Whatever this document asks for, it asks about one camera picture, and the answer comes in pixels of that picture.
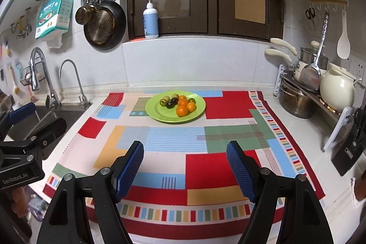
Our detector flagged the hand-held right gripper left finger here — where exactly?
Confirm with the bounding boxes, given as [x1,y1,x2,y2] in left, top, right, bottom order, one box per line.
[36,140,145,244]

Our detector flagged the wire sink caddy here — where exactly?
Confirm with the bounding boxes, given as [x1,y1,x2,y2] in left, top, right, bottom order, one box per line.
[20,62,46,86]

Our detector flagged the white plastic rack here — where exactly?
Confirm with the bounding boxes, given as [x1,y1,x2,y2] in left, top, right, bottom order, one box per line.
[273,64,287,96]

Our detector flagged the black scissors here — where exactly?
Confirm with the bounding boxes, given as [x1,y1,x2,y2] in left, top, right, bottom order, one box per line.
[305,7,316,29]

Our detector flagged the teal printed bag pack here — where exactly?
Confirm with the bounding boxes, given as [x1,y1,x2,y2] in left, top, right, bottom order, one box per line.
[35,0,75,48]

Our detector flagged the chrome pull-down faucet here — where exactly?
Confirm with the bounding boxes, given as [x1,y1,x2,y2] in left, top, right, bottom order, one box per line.
[29,47,62,109]

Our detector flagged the black frying pan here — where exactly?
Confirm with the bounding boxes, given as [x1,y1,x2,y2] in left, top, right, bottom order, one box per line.
[83,0,127,51]

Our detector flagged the white stand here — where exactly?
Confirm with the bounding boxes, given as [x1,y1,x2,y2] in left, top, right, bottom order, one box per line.
[324,107,356,152]

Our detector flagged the white rice paddle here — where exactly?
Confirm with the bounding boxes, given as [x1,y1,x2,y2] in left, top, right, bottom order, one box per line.
[337,11,351,59]

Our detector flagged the yellow hanging hooks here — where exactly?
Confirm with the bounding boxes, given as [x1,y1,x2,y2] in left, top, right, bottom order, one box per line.
[10,8,32,39]

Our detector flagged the steel sink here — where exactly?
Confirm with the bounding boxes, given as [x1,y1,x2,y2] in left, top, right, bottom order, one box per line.
[6,102,93,159]

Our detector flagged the colourful patterned mat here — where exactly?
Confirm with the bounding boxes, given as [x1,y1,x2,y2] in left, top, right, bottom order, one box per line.
[43,91,326,229]

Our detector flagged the metal spatula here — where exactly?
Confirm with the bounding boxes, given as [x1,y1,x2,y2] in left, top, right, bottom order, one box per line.
[299,12,330,91]

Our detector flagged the green plate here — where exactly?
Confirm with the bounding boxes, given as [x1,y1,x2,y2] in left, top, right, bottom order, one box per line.
[145,90,206,123]

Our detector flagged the white wall sockets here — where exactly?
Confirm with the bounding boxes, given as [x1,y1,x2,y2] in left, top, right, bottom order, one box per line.
[342,57,366,78]

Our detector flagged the large steel pot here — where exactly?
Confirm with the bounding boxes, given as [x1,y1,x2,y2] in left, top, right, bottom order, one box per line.
[279,80,318,119]

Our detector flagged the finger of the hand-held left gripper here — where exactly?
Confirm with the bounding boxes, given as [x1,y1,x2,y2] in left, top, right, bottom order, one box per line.
[0,102,36,142]
[0,118,67,161]

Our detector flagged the round wire trivet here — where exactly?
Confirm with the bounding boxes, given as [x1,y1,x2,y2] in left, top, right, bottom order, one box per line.
[300,18,323,37]

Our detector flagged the black knife block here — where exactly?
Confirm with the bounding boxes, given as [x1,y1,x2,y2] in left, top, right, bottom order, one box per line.
[331,108,366,177]

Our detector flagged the blue white pump bottle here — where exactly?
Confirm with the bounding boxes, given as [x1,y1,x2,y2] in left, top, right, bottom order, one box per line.
[143,0,159,39]

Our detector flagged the metal dish rack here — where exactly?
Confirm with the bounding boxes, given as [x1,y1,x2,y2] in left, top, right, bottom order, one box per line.
[279,72,355,120]

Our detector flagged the yellow dish brush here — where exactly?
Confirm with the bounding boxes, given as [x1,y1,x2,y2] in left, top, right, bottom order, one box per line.
[8,67,22,95]

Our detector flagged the white ceramic jar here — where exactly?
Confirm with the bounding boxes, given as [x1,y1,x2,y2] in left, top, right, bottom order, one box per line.
[320,62,362,113]

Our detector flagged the person's left hand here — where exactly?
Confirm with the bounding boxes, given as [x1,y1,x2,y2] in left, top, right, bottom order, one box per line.
[10,188,30,214]

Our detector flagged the perforated brass strainer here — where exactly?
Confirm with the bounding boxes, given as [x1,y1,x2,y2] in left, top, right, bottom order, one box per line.
[86,10,115,42]

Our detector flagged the gooseneck chrome faucet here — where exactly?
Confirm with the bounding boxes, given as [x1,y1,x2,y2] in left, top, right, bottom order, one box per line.
[59,59,88,110]

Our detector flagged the steel pot with lid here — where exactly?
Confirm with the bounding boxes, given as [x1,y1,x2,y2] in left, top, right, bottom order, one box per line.
[300,40,328,71]

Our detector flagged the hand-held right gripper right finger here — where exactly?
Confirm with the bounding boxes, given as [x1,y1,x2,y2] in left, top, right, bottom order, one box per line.
[226,140,334,244]

